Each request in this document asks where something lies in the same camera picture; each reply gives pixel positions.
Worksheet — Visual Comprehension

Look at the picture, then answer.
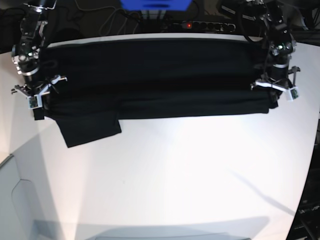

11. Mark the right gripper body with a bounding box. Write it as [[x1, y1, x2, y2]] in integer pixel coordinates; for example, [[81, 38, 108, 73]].
[[11, 71, 68, 107]]

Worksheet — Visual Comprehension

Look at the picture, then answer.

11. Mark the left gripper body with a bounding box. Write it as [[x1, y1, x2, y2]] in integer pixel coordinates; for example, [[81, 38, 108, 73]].
[[250, 63, 300, 101]]

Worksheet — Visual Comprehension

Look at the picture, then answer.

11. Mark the black T-shirt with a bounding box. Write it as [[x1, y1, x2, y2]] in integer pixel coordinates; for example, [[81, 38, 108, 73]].
[[41, 39, 278, 148]]

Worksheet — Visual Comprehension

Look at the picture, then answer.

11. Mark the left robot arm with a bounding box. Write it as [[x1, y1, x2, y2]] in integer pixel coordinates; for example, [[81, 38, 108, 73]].
[[236, 0, 301, 102]]

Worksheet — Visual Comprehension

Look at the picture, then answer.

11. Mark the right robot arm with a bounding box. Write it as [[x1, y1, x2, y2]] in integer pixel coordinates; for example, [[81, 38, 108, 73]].
[[11, 0, 68, 110]]

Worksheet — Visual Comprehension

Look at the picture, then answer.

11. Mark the black power strip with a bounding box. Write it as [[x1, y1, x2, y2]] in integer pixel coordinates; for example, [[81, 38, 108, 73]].
[[173, 21, 236, 34]]

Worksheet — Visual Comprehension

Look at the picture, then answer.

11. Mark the blue box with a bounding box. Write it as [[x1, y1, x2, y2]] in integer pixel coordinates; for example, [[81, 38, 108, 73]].
[[120, 0, 192, 11]]

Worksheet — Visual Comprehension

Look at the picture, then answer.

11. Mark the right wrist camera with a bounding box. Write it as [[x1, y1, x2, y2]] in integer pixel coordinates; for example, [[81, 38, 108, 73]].
[[27, 95, 43, 110]]

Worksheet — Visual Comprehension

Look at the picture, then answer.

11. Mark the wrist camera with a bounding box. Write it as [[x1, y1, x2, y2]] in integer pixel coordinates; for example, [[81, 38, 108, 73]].
[[286, 86, 300, 102], [27, 95, 43, 110]]

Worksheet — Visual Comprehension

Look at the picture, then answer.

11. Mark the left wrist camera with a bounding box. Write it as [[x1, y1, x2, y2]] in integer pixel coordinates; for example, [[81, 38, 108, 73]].
[[286, 86, 300, 102]]

